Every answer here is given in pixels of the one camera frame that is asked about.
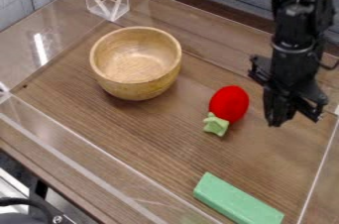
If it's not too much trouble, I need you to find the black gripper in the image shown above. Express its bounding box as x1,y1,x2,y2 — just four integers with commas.
250,41,329,127

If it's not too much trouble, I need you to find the red plush strawberry toy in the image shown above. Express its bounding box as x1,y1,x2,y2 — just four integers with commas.
203,85,250,137

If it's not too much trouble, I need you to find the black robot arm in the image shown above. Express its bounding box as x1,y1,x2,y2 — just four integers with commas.
250,0,335,127

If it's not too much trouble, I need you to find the green rectangular block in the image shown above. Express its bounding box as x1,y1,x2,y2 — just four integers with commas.
194,172,285,224

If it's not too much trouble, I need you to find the wooden bowl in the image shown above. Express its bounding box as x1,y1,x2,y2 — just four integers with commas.
88,26,183,101

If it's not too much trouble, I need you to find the black equipment under table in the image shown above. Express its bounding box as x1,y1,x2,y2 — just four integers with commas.
0,181,96,224

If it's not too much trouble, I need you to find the clear acrylic corner bracket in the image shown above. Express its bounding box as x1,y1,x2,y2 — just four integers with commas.
84,0,130,22

